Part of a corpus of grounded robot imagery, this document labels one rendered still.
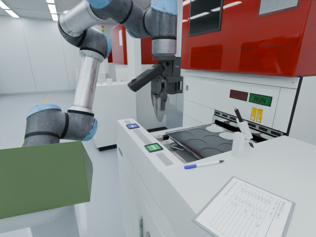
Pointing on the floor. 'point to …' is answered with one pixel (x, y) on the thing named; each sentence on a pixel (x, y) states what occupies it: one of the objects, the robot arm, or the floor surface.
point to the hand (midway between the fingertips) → (158, 118)
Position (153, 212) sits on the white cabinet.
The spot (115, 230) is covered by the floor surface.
